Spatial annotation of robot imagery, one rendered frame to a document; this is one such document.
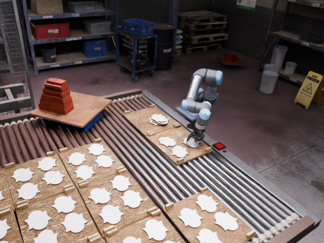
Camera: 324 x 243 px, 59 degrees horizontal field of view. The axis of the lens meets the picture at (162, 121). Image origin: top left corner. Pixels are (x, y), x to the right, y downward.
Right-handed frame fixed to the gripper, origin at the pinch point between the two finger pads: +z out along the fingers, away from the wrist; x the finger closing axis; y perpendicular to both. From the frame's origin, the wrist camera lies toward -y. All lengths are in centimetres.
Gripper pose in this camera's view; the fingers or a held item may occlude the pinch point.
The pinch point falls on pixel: (191, 142)
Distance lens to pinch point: 231.9
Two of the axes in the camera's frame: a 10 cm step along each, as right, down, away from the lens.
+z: -1.9, 7.2, 6.7
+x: 8.3, -2.5, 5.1
